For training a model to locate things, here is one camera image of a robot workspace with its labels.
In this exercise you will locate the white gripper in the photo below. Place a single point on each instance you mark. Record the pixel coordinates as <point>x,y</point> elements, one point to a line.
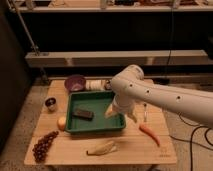
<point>123,105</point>

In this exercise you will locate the dark red grape bunch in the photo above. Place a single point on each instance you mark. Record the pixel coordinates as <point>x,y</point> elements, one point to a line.
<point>41,148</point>

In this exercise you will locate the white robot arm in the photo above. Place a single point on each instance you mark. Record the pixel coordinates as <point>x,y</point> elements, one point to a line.
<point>129,86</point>

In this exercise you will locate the purple bowl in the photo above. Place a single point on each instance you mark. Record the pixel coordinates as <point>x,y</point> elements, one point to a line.
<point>75,83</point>

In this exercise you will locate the green plastic tray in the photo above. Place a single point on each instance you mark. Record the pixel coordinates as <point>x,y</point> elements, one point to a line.
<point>96,102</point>

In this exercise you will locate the orange carrot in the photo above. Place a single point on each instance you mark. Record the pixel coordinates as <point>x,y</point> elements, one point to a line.
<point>150,133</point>

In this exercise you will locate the small silver utensil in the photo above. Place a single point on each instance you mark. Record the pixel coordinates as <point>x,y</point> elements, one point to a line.
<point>145,112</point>

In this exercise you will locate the pale yellow banana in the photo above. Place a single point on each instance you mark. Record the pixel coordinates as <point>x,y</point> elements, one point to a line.
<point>102,149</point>

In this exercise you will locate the dark rectangular block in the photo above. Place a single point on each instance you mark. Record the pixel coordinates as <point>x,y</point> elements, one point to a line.
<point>84,114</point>

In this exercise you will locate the white cylindrical can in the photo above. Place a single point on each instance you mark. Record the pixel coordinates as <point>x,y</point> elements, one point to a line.
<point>98,85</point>

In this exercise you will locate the grey metal shelf beam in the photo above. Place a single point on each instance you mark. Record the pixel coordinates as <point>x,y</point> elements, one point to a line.
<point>118,58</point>

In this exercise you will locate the small metal cup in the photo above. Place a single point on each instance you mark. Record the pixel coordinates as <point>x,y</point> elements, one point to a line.
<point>50,103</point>

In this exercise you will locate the diagonal metal pole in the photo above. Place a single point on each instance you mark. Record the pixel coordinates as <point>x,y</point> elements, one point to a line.
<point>34,47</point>

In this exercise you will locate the upper shelf with clutter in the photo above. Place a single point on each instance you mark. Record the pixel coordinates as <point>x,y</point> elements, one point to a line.
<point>110,5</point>

